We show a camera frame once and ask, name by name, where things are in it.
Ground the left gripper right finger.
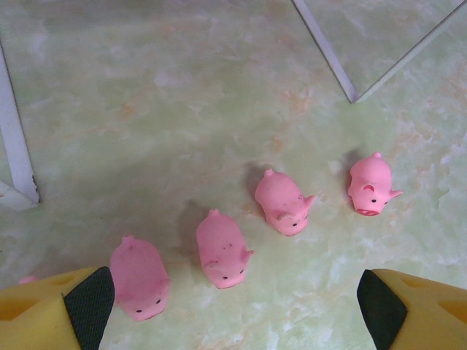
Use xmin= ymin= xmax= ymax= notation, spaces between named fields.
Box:
xmin=356 ymin=268 xmax=467 ymax=350

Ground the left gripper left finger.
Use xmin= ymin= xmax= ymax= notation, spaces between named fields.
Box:
xmin=0 ymin=265 xmax=116 ymax=350

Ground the pink plastic toy pig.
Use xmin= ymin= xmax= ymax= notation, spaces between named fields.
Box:
xmin=346 ymin=152 xmax=404 ymax=219
xmin=109 ymin=234 xmax=172 ymax=323
xmin=253 ymin=168 xmax=317 ymax=238
xmin=195 ymin=208 xmax=255 ymax=290

